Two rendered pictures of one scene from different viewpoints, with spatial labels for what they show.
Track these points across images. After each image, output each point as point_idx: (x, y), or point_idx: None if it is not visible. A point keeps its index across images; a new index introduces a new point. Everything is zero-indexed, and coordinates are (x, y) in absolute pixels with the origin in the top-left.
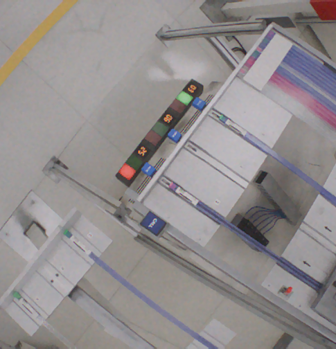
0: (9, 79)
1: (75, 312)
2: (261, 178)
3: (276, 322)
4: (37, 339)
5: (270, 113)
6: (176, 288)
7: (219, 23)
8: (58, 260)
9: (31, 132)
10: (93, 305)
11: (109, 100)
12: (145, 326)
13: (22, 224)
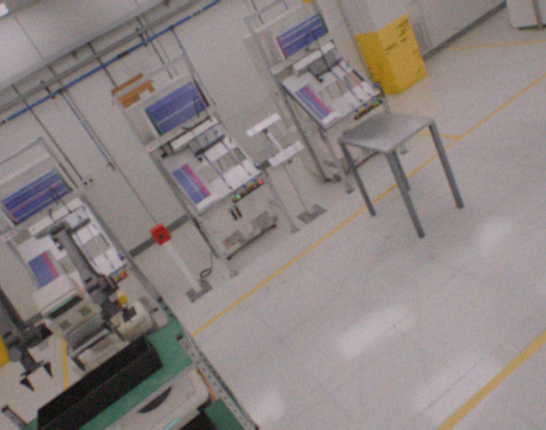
0: (302, 251)
1: (309, 194)
2: None
3: None
4: (329, 184)
5: (216, 185)
6: None
7: (213, 244)
8: (284, 158)
9: (299, 238)
10: (279, 149)
11: (266, 251)
12: (285, 193)
13: (314, 214)
